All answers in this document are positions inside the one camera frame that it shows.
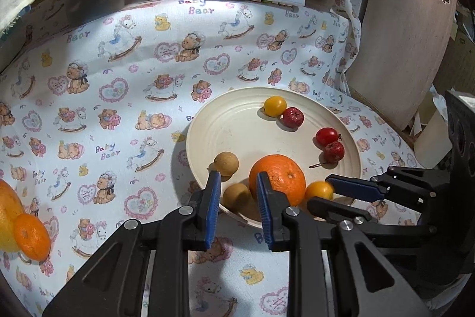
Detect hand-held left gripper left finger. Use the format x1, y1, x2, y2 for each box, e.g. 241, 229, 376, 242
42, 170, 223, 317

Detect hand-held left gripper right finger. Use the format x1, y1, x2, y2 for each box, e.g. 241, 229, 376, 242
256, 171, 433, 317

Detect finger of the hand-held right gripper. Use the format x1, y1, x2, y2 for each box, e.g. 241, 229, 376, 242
306, 196, 443, 248
325, 165, 448, 209

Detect yellow cherry tomato bottom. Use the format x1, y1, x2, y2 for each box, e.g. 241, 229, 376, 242
305, 181, 335, 202

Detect yellow cherry tomato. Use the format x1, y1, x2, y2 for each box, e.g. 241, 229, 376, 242
263, 96, 288, 118
305, 181, 335, 202

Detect brown longan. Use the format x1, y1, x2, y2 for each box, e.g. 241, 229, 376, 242
223, 182, 252, 212
213, 152, 238, 177

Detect large orange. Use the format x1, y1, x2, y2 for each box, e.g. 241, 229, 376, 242
248, 154, 307, 207

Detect red cherry tomato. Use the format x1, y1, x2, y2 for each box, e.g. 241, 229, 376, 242
315, 127, 340, 148

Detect cream round plate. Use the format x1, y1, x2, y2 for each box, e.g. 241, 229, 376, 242
186, 87, 362, 228

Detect red hawthorn fruit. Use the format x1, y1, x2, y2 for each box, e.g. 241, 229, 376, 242
283, 107, 305, 129

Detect yellow cherry tomato top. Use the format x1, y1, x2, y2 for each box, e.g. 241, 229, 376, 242
263, 96, 288, 118

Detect red crabapple with stem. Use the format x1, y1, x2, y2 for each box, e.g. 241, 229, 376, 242
309, 141, 346, 169

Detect wooden chair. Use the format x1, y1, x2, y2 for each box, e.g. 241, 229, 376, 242
345, 0, 460, 132

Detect bear-printed tablecloth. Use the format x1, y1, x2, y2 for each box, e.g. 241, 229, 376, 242
0, 0, 427, 317

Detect small mandarin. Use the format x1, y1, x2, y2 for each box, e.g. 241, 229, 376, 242
14, 214, 51, 262

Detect yellow apple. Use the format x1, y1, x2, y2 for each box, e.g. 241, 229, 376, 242
0, 179, 26, 253

